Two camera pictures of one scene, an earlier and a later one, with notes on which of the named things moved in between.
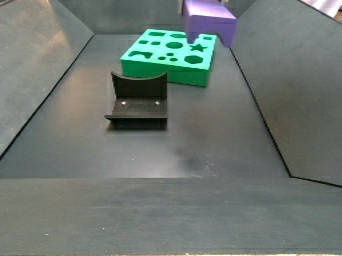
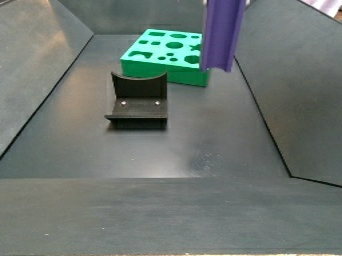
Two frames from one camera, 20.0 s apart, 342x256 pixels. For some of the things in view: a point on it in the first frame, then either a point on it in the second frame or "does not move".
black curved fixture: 139,102 does not move
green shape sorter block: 165,51 does not move
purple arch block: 209,16 → 223,23
